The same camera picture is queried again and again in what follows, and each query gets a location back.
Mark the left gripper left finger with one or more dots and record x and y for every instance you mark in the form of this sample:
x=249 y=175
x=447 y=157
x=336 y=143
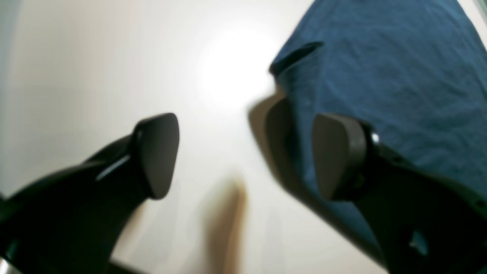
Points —
x=69 y=222

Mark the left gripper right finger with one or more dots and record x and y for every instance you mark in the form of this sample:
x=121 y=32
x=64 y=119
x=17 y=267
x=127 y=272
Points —
x=423 y=223

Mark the dark blue t-shirt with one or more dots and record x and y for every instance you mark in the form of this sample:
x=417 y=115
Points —
x=414 y=70

